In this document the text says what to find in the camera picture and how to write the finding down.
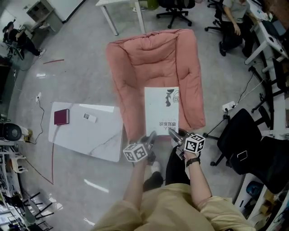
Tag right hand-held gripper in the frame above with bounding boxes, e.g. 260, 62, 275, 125
168, 129, 206, 161

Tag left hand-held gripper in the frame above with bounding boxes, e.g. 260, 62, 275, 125
122, 130, 157, 166

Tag white book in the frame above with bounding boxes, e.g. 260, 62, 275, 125
144, 86, 180, 137

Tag pink cushioned armchair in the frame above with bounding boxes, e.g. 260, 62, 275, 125
105, 28, 206, 145

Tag person's right forearm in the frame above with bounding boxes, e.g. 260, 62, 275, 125
185, 157, 214, 213

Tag person's left forearm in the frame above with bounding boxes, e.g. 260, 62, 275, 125
122, 159, 148, 204

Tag maroon notebook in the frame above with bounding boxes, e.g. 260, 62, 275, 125
53, 108, 70, 126

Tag person's black trousers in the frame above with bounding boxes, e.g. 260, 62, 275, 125
143, 144, 191, 193

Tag black wristwatch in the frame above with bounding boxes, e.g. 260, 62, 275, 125
185, 157, 201, 168

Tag person's white shoe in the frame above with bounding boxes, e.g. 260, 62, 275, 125
150, 161, 162, 175

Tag white marble coffee table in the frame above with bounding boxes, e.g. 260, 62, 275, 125
47, 102, 125, 163

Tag white remote control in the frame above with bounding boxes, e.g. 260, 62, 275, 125
83, 112, 98, 123

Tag black mesh office chair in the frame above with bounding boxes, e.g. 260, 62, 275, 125
203, 107, 289, 195

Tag beige shirt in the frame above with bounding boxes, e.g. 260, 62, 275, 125
90, 183, 256, 231

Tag long red tape line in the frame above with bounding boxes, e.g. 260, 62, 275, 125
24, 141, 56, 185

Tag white shelving unit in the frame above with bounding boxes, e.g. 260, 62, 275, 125
233, 128, 289, 231

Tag black swivel office chair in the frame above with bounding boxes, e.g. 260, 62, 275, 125
204, 0, 244, 46
156, 0, 193, 29

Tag short red tape strip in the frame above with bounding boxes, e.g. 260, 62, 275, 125
42, 59, 65, 65

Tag white desk with laptop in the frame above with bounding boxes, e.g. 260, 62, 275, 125
244, 0, 289, 66

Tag white plastic stool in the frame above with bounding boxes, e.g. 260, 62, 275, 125
8, 156, 29, 174

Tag black round speaker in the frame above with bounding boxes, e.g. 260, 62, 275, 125
1, 122, 23, 142

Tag grey cabinet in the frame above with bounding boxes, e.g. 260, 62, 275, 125
26, 0, 63, 32

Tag white socket strip with cable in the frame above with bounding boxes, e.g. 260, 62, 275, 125
222, 102, 237, 112

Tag black metal stool frame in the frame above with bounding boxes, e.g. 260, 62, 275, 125
22, 191, 55, 221

